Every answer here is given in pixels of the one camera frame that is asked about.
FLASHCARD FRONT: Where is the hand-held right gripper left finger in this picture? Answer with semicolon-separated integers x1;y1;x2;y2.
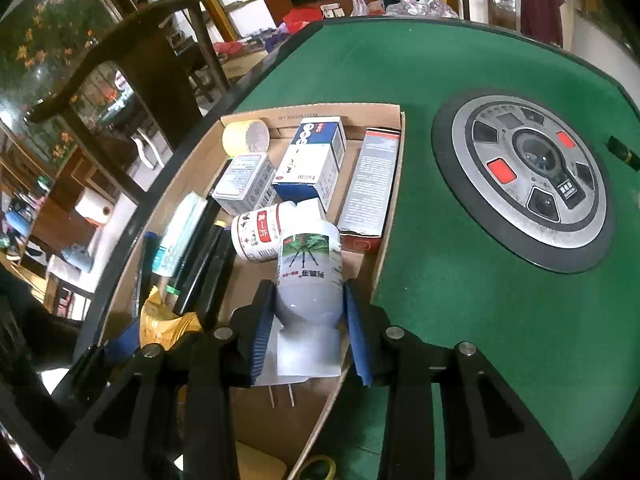
45;280;278;480

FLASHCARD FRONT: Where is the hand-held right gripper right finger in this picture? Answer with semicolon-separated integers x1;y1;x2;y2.
342;277;576;480

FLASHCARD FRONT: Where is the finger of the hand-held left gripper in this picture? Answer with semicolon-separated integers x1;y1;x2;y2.
50;317;143;396

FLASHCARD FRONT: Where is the yellow packet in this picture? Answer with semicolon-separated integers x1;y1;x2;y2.
139;285;203;353

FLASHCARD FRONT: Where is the grey repellent bottle with plug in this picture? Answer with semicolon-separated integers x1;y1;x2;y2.
267;224;347;409

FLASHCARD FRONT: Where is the shallow cardboard box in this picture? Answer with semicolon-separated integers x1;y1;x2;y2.
80;102;407;480

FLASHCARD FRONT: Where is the pale yellow tape roll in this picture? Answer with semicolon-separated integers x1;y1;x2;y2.
295;455;337;480

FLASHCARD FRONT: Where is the black pen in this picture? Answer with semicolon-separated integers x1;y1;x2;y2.
175;220;236;317

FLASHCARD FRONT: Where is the dark blue pen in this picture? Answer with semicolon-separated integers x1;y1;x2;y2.
142;230;160;286

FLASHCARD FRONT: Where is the black marker with green end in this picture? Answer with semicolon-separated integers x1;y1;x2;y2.
167;165;236;301

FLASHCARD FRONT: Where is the white bottle with red label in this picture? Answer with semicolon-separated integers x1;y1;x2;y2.
230;197;327;263

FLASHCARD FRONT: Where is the wooden sideboard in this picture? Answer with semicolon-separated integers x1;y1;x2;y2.
0;145;126;271

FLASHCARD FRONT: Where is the beige flat packet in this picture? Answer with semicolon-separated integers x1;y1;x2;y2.
232;440;291;480

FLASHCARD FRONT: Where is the white and green packet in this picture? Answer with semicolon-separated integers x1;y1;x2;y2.
152;194;208;277

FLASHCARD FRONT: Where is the white paper towel roll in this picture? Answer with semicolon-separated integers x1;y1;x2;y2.
74;190;115;226

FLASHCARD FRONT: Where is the long grey and red carton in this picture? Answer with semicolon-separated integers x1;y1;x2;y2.
337;127;402;253

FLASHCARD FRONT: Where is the small grey carton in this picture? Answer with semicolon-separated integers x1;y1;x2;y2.
211;154;276;215

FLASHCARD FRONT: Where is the blue and white carton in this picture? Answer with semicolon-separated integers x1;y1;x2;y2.
272;116;347;213

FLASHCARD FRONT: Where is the round grey table control panel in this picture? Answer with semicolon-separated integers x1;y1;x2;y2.
431;92;617;275

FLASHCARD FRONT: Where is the dark wooden chair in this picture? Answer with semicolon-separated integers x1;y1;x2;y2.
25;0;231;206

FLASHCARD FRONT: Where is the red bag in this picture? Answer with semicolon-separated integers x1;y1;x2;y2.
282;7;323;33

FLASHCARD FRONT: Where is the dark green small tube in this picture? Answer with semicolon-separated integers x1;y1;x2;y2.
606;135;640;173

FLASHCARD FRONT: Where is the dark red garment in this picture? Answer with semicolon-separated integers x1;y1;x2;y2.
517;0;566;46

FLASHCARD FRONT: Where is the floral wall painting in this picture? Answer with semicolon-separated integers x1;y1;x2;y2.
0;0;126;111

